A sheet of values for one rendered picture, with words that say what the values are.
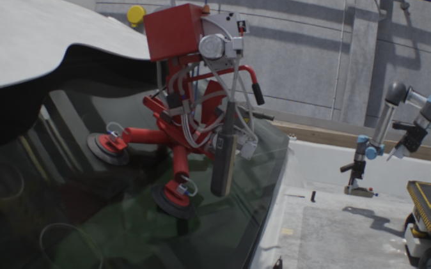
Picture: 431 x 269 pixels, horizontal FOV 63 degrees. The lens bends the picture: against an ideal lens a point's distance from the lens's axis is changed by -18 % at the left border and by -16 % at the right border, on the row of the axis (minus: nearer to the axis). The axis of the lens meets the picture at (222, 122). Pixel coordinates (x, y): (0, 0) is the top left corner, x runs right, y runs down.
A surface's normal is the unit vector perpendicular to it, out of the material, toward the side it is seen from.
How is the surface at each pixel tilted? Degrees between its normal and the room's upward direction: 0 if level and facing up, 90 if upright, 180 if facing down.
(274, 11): 90
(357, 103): 90
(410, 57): 90
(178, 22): 90
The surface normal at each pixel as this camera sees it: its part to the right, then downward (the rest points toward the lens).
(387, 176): -0.31, 0.17
